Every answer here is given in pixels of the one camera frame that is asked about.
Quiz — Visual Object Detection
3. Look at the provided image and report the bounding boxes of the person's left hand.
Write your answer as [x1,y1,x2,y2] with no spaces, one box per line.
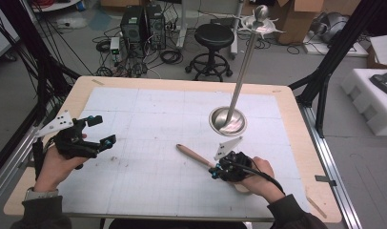
[33,133,88,194]

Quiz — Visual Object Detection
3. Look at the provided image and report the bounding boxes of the grey round appliance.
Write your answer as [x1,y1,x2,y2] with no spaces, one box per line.
[310,11,350,44]

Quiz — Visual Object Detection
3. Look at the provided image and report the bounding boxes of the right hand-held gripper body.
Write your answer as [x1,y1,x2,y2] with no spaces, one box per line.
[213,135,256,183]

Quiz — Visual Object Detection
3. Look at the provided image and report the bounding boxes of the grey cabinet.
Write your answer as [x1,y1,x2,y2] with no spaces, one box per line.
[0,3,20,62]

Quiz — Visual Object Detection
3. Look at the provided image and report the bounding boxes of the coiled black cable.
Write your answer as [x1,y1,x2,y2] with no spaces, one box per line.
[159,49,184,66]

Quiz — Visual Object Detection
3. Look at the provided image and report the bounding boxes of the black curved object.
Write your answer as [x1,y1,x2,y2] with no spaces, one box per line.
[369,70,387,100]

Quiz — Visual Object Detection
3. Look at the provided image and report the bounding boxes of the white foam block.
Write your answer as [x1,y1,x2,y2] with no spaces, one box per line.
[340,68,387,137]

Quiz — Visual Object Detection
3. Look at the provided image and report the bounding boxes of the large cardboard box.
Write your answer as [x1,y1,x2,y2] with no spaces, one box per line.
[271,0,330,46]

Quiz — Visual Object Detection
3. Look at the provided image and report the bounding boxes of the white flat board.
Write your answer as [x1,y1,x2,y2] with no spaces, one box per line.
[369,32,387,66]

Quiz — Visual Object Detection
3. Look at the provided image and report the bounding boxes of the white floor platform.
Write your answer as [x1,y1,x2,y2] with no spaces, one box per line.
[301,30,370,58]

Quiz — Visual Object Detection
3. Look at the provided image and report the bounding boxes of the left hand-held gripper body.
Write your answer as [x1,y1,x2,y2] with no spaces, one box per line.
[33,109,102,160]

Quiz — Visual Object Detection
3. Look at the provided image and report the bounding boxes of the round white table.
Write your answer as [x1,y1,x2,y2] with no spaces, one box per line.
[31,0,83,13]

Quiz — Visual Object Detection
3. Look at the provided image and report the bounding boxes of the black computer tower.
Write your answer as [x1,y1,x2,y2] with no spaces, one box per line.
[119,5,148,44]
[145,3,167,51]

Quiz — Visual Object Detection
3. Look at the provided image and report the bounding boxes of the grey metal clamp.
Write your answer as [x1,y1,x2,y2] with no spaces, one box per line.
[315,175,337,187]

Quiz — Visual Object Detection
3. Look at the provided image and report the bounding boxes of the grey wristwatch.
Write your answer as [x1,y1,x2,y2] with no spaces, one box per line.
[24,187,60,202]

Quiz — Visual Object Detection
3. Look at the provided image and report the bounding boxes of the person's right hand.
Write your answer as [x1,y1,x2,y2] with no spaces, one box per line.
[233,156,286,204]

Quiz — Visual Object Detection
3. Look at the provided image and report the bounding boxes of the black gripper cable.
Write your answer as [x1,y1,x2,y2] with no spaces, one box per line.
[232,157,286,196]

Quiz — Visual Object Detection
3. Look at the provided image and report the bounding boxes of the black gripper strap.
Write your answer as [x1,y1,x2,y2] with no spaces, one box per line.
[31,139,47,179]

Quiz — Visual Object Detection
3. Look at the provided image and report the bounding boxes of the small white green device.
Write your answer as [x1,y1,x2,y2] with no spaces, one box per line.
[109,36,121,63]

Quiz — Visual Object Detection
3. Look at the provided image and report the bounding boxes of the white desk leg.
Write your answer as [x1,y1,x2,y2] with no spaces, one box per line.
[176,0,190,51]
[229,0,251,60]

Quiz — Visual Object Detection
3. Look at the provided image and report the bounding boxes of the wooden spoon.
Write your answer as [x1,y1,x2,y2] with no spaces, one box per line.
[175,143,254,195]

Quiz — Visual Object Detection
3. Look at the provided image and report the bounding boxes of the white grid mat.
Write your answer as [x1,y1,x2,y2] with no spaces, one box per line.
[57,86,310,220]

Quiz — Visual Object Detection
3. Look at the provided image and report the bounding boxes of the metal hanging stand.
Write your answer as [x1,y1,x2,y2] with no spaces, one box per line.
[208,4,286,137]

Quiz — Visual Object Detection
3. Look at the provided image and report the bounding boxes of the aluminium rail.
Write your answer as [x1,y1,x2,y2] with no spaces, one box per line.
[0,127,56,209]
[297,103,362,229]

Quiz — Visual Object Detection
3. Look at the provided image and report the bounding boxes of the black round stool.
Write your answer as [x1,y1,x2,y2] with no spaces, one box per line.
[184,23,235,83]

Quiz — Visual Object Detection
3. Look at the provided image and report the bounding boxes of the black metal frame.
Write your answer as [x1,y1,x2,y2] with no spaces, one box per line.
[288,0,386,137]
[0,0,82,180]

